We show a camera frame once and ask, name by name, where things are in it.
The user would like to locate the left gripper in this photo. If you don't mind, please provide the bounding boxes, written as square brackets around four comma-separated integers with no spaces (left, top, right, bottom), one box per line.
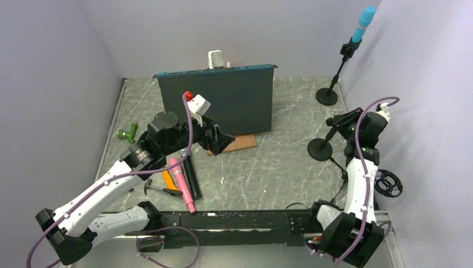
[162,113,235,156]

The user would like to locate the black handheld microphone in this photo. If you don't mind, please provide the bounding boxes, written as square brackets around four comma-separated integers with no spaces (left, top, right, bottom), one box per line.
[178,148,202,200]

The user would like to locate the black round base mic stand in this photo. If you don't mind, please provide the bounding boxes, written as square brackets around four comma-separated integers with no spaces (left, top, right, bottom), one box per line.
[307,126,337,161]

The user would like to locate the pink microphone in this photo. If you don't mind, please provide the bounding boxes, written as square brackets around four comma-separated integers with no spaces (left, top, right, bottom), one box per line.
[170,158,196,213]

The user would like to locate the black tripod shock mount stand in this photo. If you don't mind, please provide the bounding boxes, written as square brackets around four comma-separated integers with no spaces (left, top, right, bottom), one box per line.
[284,156,403,212]

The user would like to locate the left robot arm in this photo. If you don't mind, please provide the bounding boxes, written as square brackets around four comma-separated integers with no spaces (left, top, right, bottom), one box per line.
[36,112,235,265]

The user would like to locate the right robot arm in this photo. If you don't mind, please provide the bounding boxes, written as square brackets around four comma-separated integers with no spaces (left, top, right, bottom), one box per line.
[307,108,390,267]

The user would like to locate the black stand with blue mic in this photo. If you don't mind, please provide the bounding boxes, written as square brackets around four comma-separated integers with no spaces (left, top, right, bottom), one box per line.
[316,36,362,106]

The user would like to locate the blue microphone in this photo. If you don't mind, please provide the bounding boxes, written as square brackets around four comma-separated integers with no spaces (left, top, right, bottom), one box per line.
[351,6,376,43]

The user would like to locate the dark teal panel board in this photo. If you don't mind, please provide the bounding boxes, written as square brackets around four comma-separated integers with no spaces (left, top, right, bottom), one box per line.
[154,64,275,135]

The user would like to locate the white grey device behind board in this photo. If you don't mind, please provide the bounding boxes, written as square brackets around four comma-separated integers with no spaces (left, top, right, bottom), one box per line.
[207,50,231,70]

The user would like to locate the green plastic fitting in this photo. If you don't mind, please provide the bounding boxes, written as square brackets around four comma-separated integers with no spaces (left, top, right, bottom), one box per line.
[116,121,139,144]

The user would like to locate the wooden base plate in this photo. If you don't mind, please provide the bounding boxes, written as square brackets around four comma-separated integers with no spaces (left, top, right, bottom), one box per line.
[220,134,257,154]

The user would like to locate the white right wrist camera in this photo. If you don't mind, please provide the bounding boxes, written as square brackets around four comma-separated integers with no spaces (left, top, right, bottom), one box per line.
[375,102,390,123]

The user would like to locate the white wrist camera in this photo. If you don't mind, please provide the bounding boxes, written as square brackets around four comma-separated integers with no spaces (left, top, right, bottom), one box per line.
[184,91,211,127]
[375,102,390,123]

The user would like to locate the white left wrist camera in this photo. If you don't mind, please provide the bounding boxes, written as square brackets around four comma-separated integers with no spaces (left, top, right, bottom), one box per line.
[184,91,211,127]

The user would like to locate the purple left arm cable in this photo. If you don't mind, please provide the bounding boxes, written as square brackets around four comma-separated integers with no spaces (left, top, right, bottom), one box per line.
[25,92,194,268]

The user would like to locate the black front mounting rail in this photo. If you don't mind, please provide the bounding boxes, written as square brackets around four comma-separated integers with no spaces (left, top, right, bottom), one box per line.
[126,209,344,249]

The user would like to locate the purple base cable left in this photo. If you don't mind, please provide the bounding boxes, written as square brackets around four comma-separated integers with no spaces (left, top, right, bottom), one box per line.
[136,226,201,268]

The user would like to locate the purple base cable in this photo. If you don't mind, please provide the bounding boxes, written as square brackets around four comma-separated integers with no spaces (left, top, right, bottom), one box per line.
[304,222,393,260]
[136,226,201,268]

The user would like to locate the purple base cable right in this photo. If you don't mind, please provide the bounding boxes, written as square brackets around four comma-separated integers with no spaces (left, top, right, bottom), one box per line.
[304,222,393,260]

